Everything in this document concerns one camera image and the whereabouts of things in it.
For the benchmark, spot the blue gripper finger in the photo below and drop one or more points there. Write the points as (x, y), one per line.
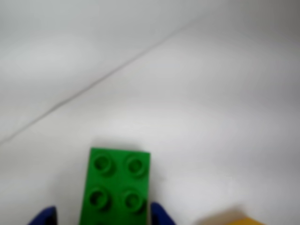
(159, 215)
(47, 216)

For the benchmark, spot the green 2x4 toy block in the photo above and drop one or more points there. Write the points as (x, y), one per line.
(117, 182)

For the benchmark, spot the yellow 2x4 toy block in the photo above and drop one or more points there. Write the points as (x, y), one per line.
(248, 221)

